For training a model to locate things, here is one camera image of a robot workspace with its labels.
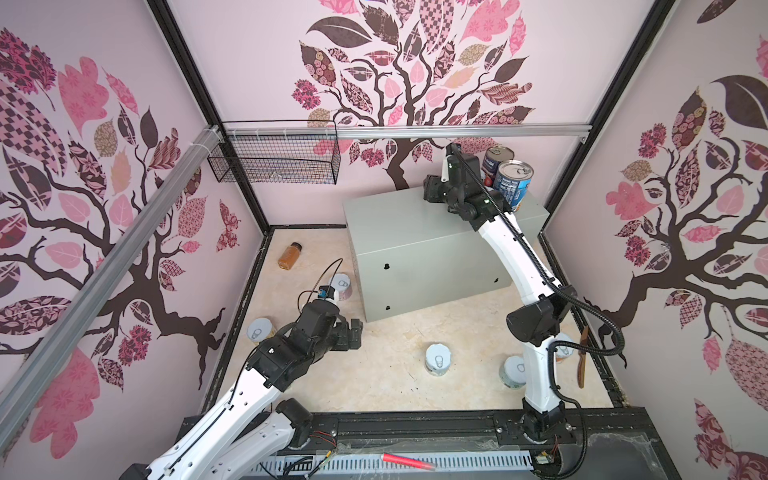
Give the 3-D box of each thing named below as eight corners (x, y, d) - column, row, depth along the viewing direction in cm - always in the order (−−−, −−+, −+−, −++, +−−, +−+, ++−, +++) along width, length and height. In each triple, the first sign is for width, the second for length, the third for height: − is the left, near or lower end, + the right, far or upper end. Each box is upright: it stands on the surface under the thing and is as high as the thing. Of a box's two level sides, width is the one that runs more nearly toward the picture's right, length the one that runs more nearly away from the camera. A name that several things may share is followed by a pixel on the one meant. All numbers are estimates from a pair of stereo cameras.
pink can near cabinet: (341, 302, 100) (338, 293, 95) (332, 286, 104) (329, 276, 100) (356, 295, 102) (354, 285, 97) (346, 279, 106) (344, 269, 101)
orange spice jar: (278, 268, 110) (275, 263, 107) (291, 246, 117) (289, 241, 114) (290, 271, 109) (288, 265, 106) (303, 248, 116) (301, 243, 113)
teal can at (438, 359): (426, 376, 85) (428, 369, 80) (424, 351, 89) (426, 343, 85) (450, 376, 85) (453, 369, 80) (447, 351, 89) (450, 343, 85)
